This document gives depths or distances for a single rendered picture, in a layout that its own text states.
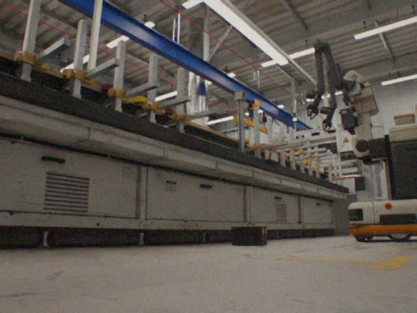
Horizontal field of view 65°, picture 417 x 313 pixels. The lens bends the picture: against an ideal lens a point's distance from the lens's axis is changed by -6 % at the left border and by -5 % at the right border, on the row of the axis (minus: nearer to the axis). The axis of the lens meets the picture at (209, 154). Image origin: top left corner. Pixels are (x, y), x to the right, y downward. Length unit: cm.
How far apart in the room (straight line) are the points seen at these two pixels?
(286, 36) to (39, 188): 815
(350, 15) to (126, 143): 756
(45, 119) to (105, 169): 57
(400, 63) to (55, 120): 1061
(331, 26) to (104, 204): 765
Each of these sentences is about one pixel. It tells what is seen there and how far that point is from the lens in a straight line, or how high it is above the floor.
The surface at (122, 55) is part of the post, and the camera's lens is 198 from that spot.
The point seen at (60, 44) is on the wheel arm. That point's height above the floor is 80.
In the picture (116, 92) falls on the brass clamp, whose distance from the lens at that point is 186.
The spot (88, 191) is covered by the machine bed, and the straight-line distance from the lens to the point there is 198.
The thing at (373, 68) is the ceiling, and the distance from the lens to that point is 1158.
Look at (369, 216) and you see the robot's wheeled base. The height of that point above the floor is 18.
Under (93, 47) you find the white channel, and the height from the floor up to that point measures 162.
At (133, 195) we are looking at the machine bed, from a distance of 217.
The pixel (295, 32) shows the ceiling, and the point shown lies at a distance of 924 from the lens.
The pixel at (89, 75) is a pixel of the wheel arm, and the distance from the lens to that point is 173.
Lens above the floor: 10
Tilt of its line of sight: 13 degrees up
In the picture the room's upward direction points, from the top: straight up
